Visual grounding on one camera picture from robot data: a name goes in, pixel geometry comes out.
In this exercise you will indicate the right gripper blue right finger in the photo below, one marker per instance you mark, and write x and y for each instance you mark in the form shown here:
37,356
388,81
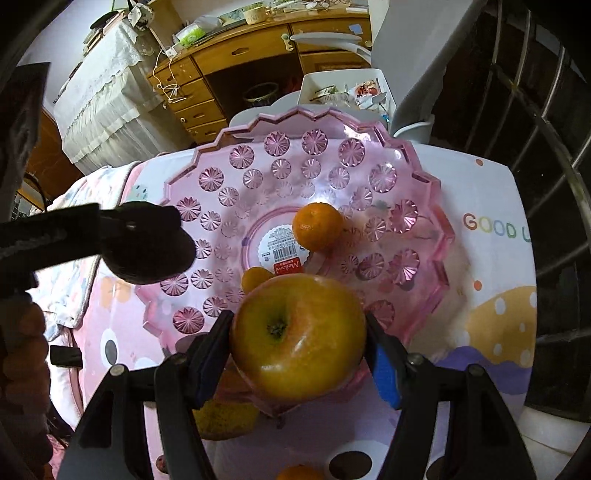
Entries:
386,357

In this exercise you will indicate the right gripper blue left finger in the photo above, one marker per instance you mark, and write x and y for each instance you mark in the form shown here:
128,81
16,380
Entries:
207,358

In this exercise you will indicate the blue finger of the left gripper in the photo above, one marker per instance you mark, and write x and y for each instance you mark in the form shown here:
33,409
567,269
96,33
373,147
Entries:
143,243

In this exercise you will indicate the yellow speckled pear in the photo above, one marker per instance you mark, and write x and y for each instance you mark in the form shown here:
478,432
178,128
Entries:
219,421

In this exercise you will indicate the red yellow apple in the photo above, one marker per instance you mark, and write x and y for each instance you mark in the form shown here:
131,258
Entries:
297,338

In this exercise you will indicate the small mandarin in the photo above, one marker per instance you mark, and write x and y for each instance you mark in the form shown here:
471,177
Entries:
254,277

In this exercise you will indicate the person's left hand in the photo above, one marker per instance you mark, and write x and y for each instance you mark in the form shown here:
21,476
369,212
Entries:
25,448

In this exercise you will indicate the cartoon printed tablecloth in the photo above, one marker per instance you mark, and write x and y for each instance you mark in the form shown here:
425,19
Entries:
473,353

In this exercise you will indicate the pink plastic fruit bowl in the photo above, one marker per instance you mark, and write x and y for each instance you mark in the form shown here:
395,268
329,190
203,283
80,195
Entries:
238,199

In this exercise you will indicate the wooden desk with drawers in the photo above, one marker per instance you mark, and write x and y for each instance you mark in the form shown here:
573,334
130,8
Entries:
204,86

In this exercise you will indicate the white tray on chair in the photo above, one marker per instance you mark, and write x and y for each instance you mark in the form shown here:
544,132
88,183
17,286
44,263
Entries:
361,84

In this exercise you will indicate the metal window grille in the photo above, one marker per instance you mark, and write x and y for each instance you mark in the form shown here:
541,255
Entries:
513,94

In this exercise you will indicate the grey office chair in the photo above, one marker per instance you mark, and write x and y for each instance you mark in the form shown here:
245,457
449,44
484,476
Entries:
412,46

